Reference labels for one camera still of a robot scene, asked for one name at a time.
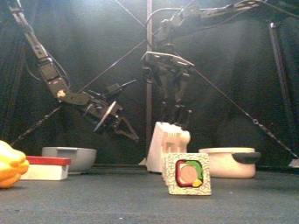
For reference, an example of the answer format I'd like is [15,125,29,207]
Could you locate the vertical metal frame pole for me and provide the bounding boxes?
[145,0,155,161]

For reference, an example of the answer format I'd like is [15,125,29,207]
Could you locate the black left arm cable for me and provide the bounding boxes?
[25,47,73,87]

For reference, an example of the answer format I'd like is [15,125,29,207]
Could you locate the yellow toy bell pepper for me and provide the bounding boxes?
[0,140,31,189]

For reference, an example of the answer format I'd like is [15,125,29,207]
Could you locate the black handled toy knife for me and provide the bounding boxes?
[171,104,183,126]
[159,101,170,123]

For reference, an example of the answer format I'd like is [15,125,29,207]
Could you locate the grey toy pot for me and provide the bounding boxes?
[42,146,99,173]

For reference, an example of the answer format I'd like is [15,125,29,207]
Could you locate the red and white toy block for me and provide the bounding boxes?
[21,155,73,181]

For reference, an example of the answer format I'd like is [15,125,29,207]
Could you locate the white toy knife block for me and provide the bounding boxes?
[139,121,193,173]

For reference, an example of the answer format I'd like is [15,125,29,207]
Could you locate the grey right arm cable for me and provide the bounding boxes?
[145,6,186,28]

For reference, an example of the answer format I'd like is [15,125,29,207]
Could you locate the cream pot with black handle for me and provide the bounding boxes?
[198,146,262,179]

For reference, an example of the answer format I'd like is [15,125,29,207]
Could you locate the toy sushi roll piece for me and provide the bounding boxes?
[162,152,213,196]

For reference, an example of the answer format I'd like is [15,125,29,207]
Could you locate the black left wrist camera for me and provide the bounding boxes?
[103,79,138,99]

